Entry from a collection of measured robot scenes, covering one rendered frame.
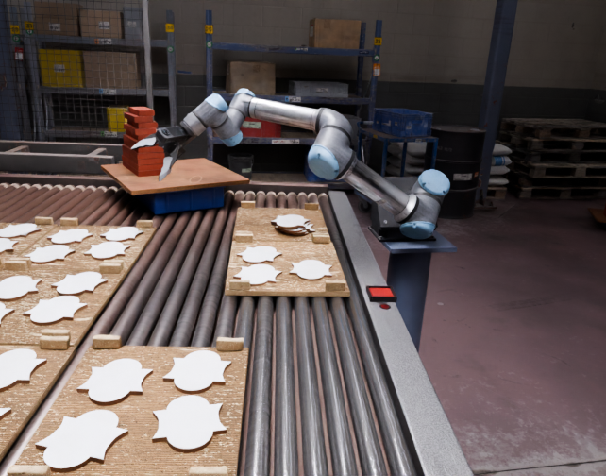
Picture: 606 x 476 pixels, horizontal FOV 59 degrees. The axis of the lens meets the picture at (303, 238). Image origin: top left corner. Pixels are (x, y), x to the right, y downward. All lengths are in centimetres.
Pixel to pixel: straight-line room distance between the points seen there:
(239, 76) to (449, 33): 270
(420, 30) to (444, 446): 630
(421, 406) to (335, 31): 524
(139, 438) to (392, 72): 627
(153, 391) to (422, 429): 52
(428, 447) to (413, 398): 14
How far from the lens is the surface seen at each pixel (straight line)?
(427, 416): 112
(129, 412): 108
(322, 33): 605
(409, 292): 224
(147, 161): 237
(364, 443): 103
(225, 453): 97
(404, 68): 700
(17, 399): 117
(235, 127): 198
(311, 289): 152
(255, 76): 602
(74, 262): 177
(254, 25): 659
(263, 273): 159
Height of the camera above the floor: 157
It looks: 19 degrees down
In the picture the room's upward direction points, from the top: 3 degrees clockwise
